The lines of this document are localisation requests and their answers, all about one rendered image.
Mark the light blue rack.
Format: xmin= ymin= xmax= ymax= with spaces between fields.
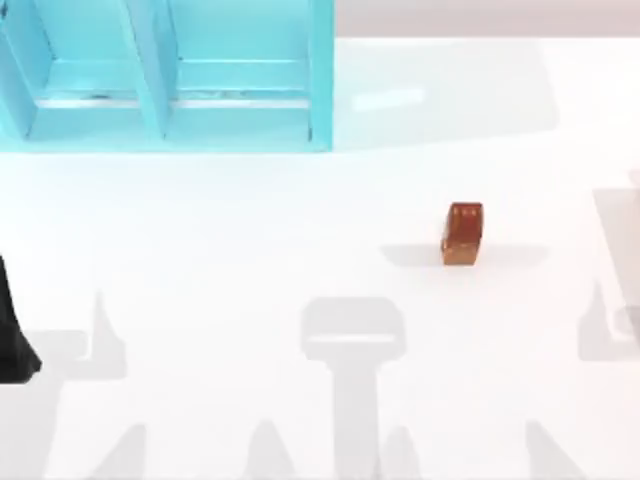
xmin=0 ymin=0 xmax=335 ymax=154

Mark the brown bread loaf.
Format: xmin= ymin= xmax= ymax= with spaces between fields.
xmin=440 ymin=201 xmax=486 ymax=267

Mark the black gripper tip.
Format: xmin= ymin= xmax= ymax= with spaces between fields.
xmin=0 ymin=255 xmax=43 ymax=386

